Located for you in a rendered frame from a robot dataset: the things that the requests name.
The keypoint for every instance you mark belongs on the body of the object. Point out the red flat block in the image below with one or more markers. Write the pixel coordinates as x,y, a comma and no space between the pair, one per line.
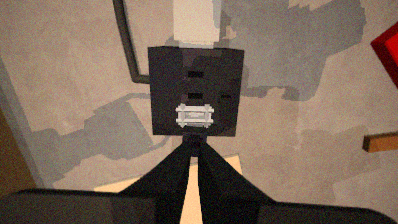
386,48

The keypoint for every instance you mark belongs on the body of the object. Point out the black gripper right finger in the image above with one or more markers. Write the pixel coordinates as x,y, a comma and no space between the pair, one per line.
226,197

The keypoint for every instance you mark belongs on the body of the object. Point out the beige flat square panel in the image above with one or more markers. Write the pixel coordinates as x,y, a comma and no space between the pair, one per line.
191,213

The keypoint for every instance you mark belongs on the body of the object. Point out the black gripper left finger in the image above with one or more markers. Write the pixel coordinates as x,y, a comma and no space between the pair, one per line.
155,198

